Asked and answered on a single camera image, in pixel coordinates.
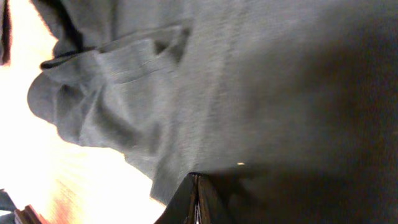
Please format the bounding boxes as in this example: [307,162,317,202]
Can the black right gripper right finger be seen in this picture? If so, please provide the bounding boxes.
[197,175,234,224]

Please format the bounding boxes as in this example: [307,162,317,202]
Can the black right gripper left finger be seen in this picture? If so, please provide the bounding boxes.
[155,173,198,224]

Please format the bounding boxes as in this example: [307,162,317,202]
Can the black t-shirt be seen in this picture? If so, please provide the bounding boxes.
[27,0,397,223]

